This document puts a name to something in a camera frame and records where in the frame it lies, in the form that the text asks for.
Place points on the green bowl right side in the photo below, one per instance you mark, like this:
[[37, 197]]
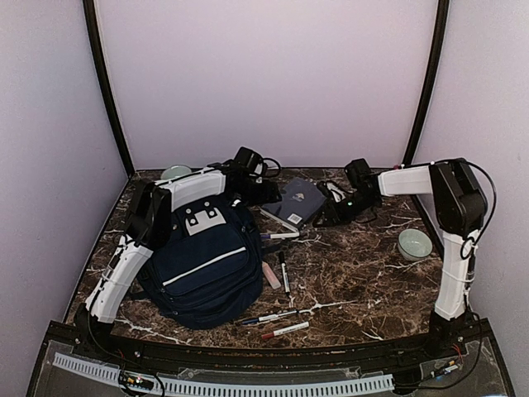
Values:
[[414, 244]]

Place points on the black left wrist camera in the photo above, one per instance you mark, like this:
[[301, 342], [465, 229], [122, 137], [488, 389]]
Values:
[[250, 160]]

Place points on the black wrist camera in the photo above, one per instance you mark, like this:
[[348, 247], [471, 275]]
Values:
[[358, 173], [250, 160]]

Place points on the grey slotted cable duct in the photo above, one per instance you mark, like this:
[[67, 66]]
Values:
[[220, 385]]

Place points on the black capped white marker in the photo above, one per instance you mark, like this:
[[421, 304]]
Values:
[[287, 289]]

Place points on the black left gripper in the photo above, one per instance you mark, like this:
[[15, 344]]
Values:
[[269, 195]]

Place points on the navy blue notebook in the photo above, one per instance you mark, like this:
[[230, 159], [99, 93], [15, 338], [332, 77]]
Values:
[[300, 201]]

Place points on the blue capped white marker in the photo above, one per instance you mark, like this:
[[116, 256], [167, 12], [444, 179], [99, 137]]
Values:
[[267, 318]]

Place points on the green bowl back left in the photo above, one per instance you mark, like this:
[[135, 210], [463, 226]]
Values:
[[175, 171]]

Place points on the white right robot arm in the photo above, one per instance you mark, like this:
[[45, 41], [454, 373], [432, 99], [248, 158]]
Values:
[[462, 212]]

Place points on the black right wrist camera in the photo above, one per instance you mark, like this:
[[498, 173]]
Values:
[[358, 173]]

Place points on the red capped white marker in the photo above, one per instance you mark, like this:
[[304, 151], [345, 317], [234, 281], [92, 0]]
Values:
[[286, 330]]

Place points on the purple capped white marker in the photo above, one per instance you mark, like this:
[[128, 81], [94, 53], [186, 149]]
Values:
[[281, 236]]

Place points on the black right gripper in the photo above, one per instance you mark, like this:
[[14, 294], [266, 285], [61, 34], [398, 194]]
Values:
[[331, 208]]

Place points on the green bowl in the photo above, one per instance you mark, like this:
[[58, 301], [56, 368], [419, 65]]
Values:
[[414, 244], [175, 171]]

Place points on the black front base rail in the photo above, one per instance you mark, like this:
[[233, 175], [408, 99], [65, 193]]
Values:
[[237, 348]]

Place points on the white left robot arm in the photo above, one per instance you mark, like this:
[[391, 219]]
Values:
[[148, 227]]

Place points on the navy blue student backpack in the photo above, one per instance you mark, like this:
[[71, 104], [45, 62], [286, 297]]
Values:
[[210, 270]]

